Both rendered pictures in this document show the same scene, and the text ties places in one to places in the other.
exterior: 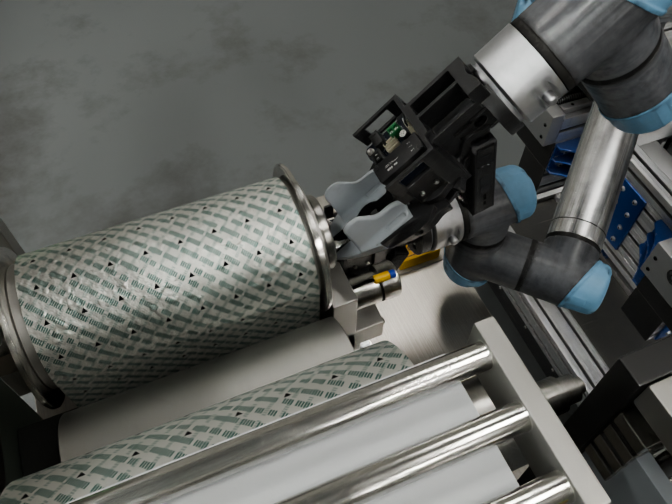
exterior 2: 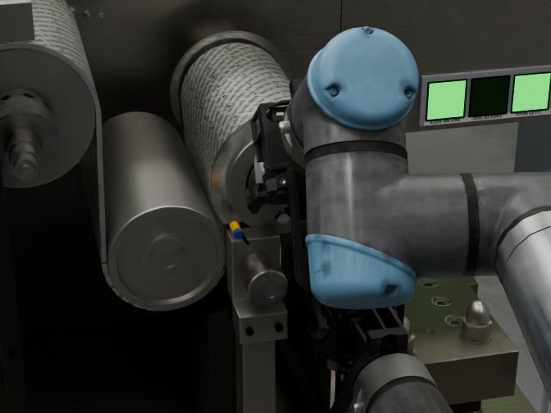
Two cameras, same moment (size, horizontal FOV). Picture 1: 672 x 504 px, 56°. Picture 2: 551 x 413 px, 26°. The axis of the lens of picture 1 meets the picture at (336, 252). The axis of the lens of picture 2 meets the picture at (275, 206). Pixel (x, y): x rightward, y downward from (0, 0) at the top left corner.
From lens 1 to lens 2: 1.16 m
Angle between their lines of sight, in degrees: 74
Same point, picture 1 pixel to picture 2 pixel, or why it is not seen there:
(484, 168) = (291, 201)
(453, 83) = not seen: hidden behind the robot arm
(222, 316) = (203, 136)
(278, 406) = (50, 24)
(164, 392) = (165, 143)
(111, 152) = not seen: outside the picture
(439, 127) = not seen: hidden behind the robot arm
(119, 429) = (142, 127)
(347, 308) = (229, 245)
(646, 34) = (313, 120)
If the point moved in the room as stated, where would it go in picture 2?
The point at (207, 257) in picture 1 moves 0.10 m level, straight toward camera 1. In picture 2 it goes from (234, 96) to (138, 102)
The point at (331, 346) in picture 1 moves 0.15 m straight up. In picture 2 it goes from (170, 198) to (164, 55)
